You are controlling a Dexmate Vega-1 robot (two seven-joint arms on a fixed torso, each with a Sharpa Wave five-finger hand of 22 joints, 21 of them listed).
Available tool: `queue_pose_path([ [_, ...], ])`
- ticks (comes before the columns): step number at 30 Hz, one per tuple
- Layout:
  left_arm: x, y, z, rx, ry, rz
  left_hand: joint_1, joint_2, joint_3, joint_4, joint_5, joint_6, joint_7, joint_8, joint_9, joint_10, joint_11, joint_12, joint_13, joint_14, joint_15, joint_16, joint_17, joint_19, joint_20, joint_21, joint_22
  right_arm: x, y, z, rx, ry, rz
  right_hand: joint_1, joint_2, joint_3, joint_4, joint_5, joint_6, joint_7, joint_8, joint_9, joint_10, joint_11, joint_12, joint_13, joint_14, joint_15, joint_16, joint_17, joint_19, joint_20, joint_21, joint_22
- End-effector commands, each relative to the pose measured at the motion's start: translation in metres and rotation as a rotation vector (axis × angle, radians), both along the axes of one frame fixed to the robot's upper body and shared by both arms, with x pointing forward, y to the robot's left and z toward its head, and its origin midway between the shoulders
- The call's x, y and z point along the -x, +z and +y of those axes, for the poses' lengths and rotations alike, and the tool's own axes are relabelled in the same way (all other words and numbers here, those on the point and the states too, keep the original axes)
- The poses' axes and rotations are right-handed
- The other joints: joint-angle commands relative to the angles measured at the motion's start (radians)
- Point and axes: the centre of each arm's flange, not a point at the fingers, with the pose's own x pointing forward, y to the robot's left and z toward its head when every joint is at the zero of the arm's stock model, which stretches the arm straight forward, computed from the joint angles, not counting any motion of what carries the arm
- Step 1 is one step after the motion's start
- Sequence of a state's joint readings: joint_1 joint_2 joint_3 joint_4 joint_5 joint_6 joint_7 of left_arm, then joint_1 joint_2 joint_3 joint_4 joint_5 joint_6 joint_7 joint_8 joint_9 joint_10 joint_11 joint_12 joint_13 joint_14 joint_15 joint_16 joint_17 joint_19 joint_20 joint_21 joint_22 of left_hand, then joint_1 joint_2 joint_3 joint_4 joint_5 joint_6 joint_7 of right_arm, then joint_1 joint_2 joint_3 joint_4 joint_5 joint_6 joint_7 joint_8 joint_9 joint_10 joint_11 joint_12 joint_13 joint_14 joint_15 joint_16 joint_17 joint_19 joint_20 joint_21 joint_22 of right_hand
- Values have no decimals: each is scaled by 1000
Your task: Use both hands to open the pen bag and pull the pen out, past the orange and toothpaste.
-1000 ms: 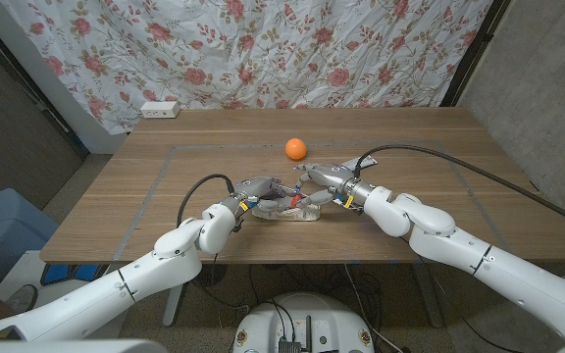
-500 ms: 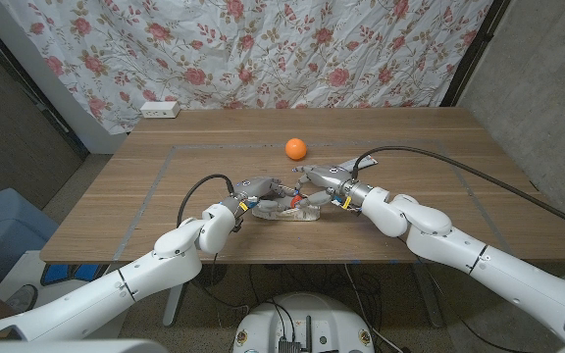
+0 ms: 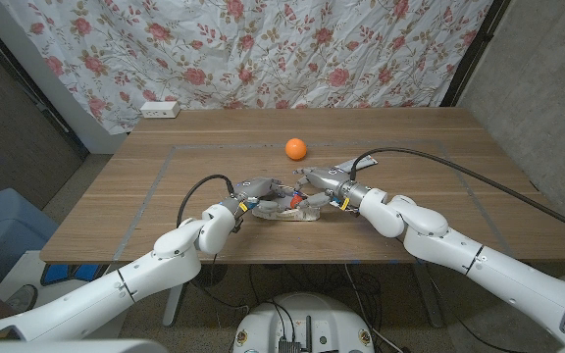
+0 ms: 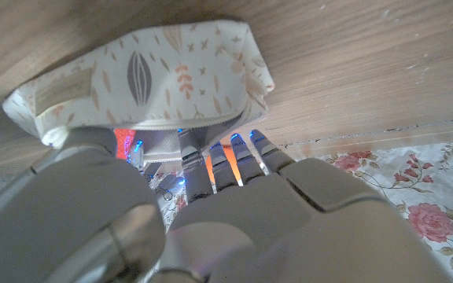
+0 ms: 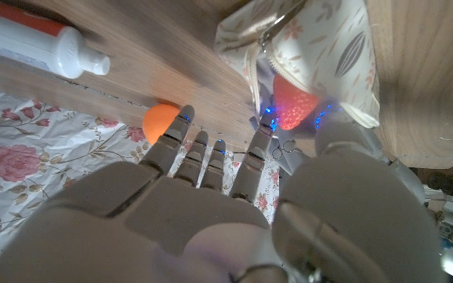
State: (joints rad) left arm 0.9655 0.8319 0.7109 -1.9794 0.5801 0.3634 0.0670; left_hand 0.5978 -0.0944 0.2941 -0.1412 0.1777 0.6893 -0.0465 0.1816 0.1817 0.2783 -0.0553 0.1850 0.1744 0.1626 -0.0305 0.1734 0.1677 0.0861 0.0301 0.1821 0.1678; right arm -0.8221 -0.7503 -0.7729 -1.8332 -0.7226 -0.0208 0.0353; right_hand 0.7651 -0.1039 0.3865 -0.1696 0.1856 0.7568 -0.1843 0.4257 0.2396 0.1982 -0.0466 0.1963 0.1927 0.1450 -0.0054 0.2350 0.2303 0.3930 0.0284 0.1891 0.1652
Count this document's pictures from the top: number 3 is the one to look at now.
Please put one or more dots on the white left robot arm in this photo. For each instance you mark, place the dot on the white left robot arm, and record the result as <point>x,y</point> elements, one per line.
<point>130,284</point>

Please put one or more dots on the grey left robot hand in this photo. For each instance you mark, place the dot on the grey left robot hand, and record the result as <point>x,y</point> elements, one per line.
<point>255,187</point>

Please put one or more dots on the white toothpaste tube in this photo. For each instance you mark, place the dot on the white toothpaste tube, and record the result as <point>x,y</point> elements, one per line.
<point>363,163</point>

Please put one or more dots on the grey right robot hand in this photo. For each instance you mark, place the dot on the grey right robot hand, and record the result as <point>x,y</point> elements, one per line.
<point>334,184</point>

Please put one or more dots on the beige patterned pen bag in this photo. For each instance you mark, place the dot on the beige patterned pen bag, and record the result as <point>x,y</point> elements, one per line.
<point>292,216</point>

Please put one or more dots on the white robot torso edge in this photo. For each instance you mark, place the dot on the white robot torso edge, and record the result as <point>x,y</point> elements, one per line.
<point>66,346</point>

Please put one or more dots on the blue plastic bin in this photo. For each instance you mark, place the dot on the blue plastic bin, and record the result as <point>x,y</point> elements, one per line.
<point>3,225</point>

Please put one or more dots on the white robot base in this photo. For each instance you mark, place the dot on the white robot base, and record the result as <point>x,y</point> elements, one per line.
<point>307,314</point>

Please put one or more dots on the white power strip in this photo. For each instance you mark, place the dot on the white power strip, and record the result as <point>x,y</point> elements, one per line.
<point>160,109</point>

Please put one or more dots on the white table leg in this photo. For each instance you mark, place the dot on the white table leg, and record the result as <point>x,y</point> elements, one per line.
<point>172,306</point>

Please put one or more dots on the black round disc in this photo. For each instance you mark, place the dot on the black round disc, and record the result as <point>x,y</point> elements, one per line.
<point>214,277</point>

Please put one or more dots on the grey shoe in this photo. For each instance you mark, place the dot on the grey shoe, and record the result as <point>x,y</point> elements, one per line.
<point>21,299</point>

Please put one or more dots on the red pen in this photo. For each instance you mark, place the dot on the red pen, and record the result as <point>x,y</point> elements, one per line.
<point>295,201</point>

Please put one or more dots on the orange fruit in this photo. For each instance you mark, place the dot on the orange fruit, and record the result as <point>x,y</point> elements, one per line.
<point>295,149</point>

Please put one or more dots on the floral print backdrop curtain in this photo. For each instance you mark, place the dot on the floral print backdrop curtain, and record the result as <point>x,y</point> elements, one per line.
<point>243,49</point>

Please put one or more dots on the grey table leg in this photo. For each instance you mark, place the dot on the grey table leg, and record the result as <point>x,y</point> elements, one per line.
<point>429,299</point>

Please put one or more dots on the grey tape outline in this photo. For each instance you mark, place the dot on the grey tape outline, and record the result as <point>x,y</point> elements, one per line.
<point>143,206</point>

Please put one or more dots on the black backdrop pole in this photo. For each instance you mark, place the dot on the black backdrop pole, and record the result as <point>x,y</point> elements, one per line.
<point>476,49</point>
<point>27,87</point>

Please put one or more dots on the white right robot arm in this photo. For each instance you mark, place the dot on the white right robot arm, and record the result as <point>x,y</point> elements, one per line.
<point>483,265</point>

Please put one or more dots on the white and blue floor box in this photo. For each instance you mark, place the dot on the white and blue floor box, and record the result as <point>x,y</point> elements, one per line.
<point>62,272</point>

